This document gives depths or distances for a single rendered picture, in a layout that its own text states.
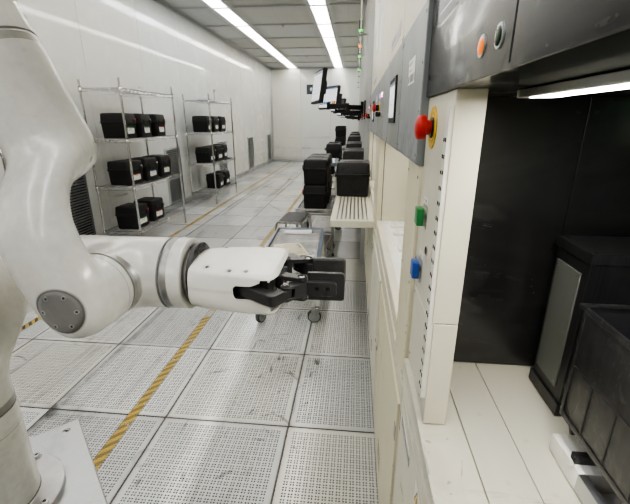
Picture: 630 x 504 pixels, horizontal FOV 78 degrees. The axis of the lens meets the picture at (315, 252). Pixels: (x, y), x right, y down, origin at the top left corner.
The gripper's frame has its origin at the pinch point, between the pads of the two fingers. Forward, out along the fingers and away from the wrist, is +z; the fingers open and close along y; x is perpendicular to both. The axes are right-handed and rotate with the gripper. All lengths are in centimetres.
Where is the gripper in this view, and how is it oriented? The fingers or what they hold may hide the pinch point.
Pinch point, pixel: (328, 278)
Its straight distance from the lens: 45.3
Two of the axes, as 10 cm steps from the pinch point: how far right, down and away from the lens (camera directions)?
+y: -1.0, 3.2, -9.4
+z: 10.0, 0.3, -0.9
